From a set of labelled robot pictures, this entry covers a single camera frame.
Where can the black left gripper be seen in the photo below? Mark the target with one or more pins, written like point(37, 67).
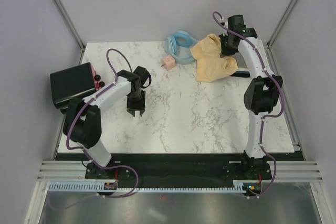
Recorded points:
point(131, 108)

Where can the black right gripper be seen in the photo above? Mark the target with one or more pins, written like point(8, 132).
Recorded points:
point(224, 52)

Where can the yellow t shirt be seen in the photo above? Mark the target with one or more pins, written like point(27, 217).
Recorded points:
point(210, 65)

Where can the small pink cube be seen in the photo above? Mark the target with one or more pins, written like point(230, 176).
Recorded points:
point(168, 63)

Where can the black pink drawer organizer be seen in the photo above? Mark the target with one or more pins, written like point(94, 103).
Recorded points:
point(75, 82)

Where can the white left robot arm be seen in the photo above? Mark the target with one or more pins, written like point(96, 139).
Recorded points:
point(83, 118)

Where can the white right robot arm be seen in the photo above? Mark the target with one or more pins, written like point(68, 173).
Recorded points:
point(264, 91)

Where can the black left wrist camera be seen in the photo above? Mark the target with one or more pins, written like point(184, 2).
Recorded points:
point(144, 75)

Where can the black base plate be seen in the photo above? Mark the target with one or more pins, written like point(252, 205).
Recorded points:
point(123, 161)

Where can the aluminium frame post right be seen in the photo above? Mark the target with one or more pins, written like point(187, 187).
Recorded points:
point(289, 9)

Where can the aluminium frame post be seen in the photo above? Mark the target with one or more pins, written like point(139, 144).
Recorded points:
point(68, 22)
point(289, 9)

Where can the white slotted cable duct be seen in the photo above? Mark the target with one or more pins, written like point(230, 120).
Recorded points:
point(104, 187)

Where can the aluminium frame rail front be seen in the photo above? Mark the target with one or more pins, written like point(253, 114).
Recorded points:
point(281, 171)

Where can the aluminium frame post left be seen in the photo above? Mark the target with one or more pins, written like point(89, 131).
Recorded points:
point(68, 22)

